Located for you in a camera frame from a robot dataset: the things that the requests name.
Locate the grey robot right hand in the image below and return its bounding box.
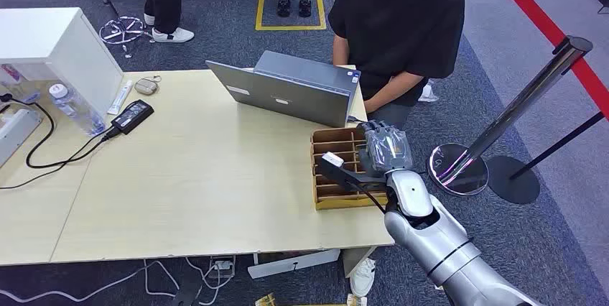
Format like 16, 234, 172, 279
356, 120, 414, 176

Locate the seated person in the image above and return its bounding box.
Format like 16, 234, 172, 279
327, 0, 466, 129

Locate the cardboard compartment organizer box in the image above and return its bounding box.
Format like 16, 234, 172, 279
310, 126, 389, 211

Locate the white shoe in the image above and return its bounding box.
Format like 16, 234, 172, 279
349, 258, 377, 298
418, 79, 440, 104

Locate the grey laptop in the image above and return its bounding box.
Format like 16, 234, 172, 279
205, 50, 362, 129

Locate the white panel board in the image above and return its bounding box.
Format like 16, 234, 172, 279
246, 248, 342, 280

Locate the white power strip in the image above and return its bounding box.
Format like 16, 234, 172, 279
208, 256, 237, 279

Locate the grey earbuds case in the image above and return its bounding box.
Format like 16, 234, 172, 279
134, 78, 160, 96

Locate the black power adapter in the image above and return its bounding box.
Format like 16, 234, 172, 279
110, 99, 155, 136

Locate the white tube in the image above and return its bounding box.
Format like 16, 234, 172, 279
106, 79, 134, 116

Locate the black stool chrome base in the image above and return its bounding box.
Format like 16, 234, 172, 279
49, 0, 147, 47

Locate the clear plastic water bottle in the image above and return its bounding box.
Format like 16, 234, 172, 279
48, 83, 106, 138

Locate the white cabinet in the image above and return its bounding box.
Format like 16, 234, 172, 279
0, 7, 125, 120

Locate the white device housing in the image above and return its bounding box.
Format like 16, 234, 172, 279
0, 108, 43, 167

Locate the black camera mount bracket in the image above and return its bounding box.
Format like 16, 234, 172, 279
316, 155, 389, 192

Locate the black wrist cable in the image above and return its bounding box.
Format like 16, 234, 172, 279
352, 180, 387, 214

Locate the black stanchion post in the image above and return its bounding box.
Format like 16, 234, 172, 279
485, 111, 606, 205

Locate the chrome stanchion post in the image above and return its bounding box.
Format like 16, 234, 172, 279
427, 35, 594, 198

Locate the white floor cable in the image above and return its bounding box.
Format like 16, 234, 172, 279
0, 256, 225, 306

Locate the black power cable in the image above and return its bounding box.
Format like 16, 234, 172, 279
0, 93, 121, 191

